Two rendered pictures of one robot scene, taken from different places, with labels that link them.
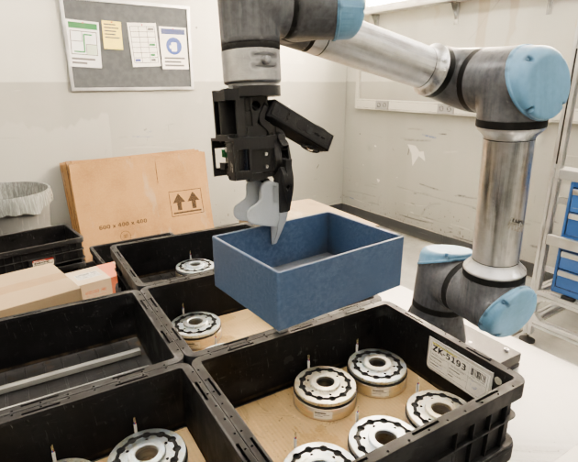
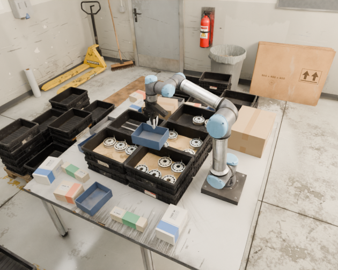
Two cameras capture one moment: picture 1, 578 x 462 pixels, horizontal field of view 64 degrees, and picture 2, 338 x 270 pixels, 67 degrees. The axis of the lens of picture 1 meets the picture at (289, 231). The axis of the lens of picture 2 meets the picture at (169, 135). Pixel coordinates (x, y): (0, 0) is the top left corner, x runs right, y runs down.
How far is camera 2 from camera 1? 1.49 m
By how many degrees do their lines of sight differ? 57
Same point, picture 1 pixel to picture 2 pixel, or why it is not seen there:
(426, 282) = not seen: hidden behind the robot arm
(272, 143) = (149, 112)
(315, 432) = (154, 166)
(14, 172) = (241, 41)
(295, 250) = (160, 132)
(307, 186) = not seen: outside the picture
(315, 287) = (138, 140)
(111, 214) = (269, 70)
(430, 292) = not seen: hidden behind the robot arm
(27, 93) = (257, 7)
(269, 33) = (149, 93)
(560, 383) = (236, 216)
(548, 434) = (206, 214)
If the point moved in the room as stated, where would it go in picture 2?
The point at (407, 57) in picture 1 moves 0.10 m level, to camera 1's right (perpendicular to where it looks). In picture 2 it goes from (204, 100) to (214, 108)
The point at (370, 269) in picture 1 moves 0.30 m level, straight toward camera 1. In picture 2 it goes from (150, 143) to (102, 155)
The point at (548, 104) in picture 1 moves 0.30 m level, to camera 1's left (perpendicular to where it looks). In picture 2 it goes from (214, 134) to (184, 108)
